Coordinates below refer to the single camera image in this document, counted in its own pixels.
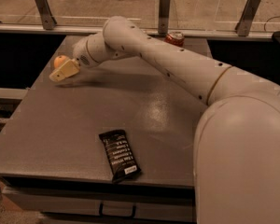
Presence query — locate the black drawer handle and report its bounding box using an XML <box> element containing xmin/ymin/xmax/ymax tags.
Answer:
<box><xmin>99</xmin><ymin>202</ymin><xmax>136</xmax><ymax>218</ymax></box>

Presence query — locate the black snack bar wrapper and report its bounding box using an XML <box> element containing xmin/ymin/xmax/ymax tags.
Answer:
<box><xmin>99</xmin><ymin>130</ymin><xmax>141</xmax><ymax>183</ymax></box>

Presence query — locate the right metal railing bracket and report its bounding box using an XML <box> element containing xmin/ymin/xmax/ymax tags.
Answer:
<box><xmin>235</xmin><ymin>0</ymin><xmax>261</xmax><ymax>36</ymax></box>

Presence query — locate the red soda can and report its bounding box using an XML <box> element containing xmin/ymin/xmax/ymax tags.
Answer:
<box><xmin>164</xmin><ymin>32</ymin><xmax>185</xmax><ymax>47</ymax></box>

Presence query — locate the left metal railing bracket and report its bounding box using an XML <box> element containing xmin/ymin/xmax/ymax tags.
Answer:
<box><xmin>35</xmin><ymin>0</ymin><xmax>57</xmax><ymax>30</ymax></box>

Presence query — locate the middle metal railing bracket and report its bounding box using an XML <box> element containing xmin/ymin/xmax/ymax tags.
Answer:
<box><xmin>158</xmin><ymin>0</ymin><xmax>171</xmax><ymax>34</ymax></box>

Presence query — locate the grey table drawer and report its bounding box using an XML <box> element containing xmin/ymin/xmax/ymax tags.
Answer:
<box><xmin>3</xmin><ymin>187</ymin><xmax>196</xmax><ymax>224</ymax></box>

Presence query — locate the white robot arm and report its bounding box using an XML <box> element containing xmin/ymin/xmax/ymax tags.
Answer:
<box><xmin>49</xmin><ymin>16</ymin><xmax>280</xmax><ymax>224</ymax></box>

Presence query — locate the orange fruit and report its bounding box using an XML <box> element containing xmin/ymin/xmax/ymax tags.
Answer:
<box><xmin>53</xmin><ymin>55</ymin><xmax>70</xmax><ymax>69</ymax></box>

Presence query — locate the metal railing bracket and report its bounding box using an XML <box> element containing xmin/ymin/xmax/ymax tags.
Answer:
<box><xmin>158</xmin><ymin>0</ymin><xmax>171</xmax><ymax>34</ymax></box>
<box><xmin>35</xmin><ymin>0</ymin><xmax>57</xmax><ymax>30</ymax></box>
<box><xmin>235</xmin><ymin>0</ymin><xmax>261</xmax><ymax>36</ymax></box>

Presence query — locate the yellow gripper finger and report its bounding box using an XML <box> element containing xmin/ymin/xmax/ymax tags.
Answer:
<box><xmin>49</xmin><ymin>60</ymin><xmax>80</xmax><ymax>82</ymax></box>

